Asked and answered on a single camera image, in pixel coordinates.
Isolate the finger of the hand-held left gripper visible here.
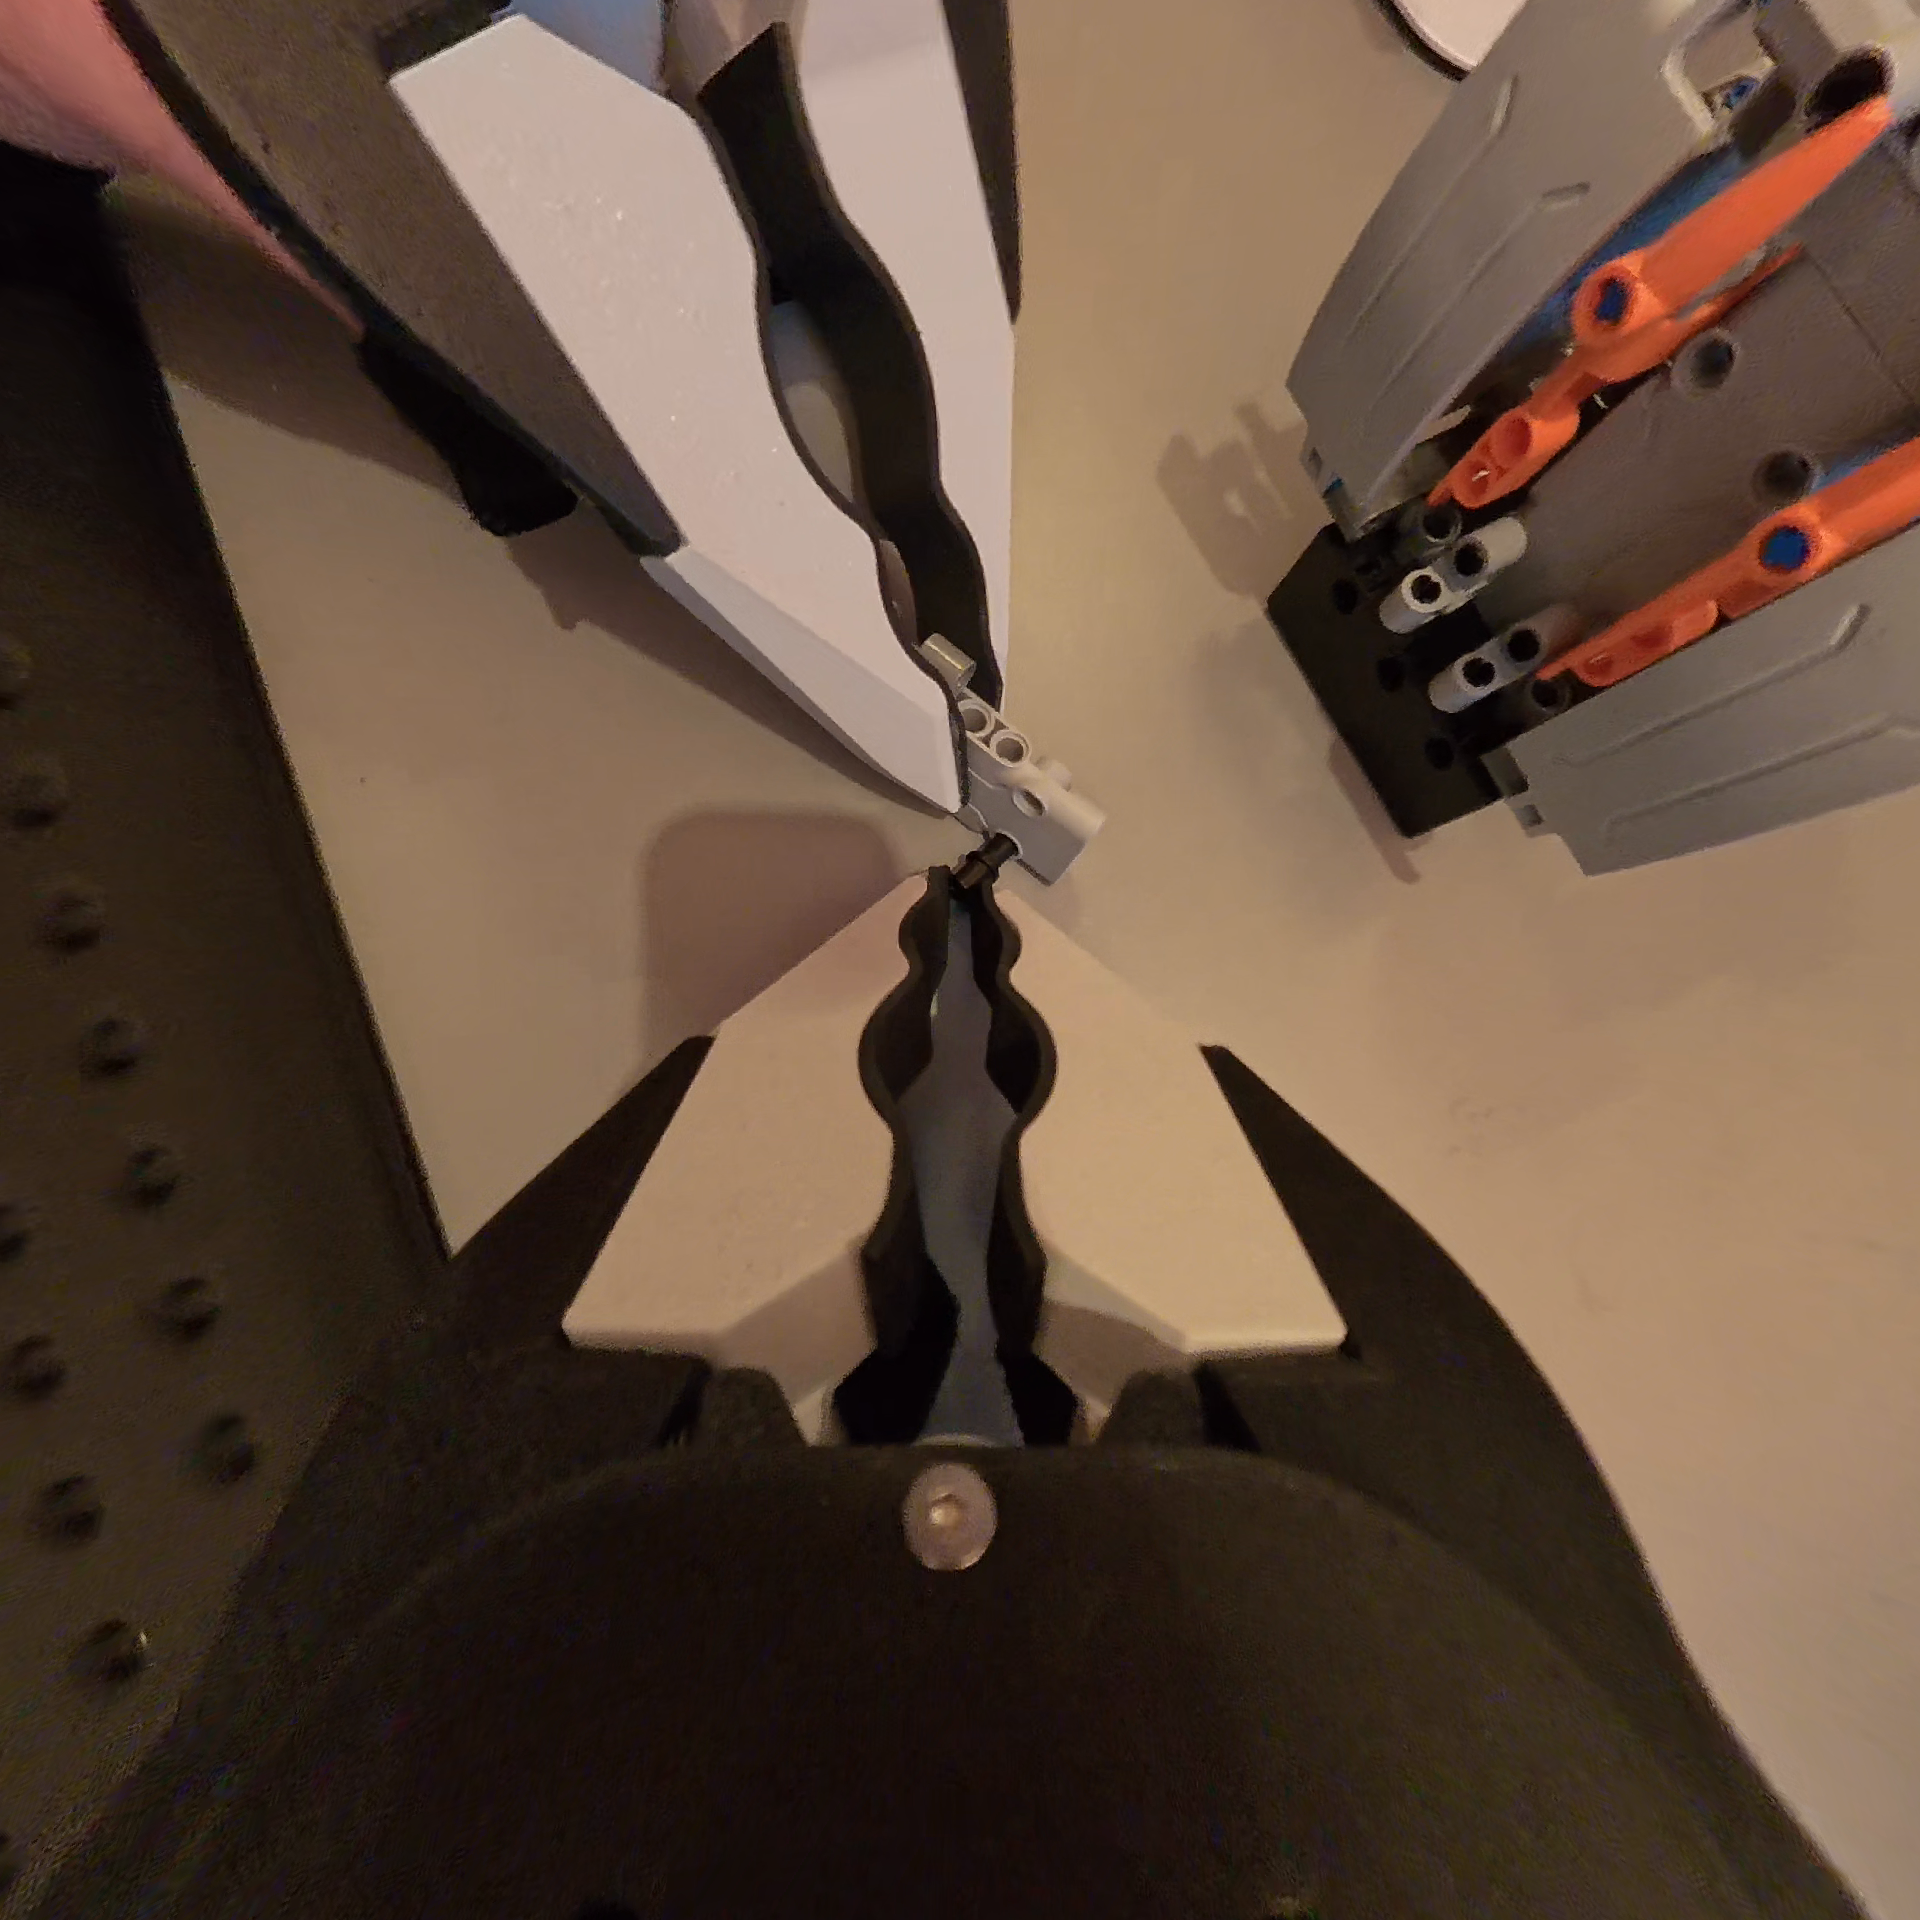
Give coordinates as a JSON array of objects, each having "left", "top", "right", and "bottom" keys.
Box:
[
  {"left": 392, "top": 11, "right": 964, "bottom": 818},
  {"left": 695, "top": 0, "right": 1020, "bottom": 713}
]

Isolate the white stand with base plate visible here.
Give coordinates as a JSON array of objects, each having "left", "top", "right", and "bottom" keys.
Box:
[{"left": 1376, "top": 0, "right": 1521, "bottom": 80}]

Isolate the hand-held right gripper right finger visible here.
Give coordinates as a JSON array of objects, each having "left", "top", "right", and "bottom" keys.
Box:
[{"left": 960, "top": 883, "right": 1349, "bottom": 1446}]

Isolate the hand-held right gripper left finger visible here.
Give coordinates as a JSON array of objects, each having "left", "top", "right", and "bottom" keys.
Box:
[{"left": 563, "top": 866, "right": 962, "bottom": 1446}]

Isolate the light grey holed brick beam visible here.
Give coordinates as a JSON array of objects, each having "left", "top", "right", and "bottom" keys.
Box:
[{"left": 919, "top": 633, "right": 1109, "bottom": 886}]

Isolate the black studded foam pad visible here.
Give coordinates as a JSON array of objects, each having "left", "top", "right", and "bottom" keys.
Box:
[{"left": 0, "top": 164, "right": 453, "bottom": 1920}]

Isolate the person's left hand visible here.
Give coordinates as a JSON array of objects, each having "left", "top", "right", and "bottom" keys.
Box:
[{"left": 0, "top": 0, "right": 369, "bottom": 343}]

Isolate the grey orange toy brick model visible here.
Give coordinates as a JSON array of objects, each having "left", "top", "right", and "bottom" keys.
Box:
[{"left": 1266, "top": 0, "right": 1920, "bottom": 881}]

